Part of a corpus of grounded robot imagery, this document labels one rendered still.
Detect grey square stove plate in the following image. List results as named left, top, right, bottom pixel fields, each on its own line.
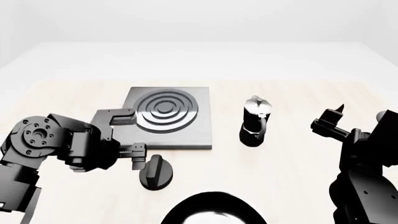
left=110, top=86, right=213, bottom=151

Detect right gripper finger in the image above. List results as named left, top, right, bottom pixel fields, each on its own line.
left=374, top=108, right=398, bottom=132
left=319, top=103, right=346, bottom=126

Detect black stove knob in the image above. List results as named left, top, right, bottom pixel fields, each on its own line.
left=139, top=154, right=175, bottom=192

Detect black moka pot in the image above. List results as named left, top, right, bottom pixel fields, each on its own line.
left=239, top=95, right=274, bottom=148

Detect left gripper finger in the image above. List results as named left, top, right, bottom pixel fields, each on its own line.
left=131, top=142, right=149, bottom=171
left=90, top=107, right=137, bottom=141

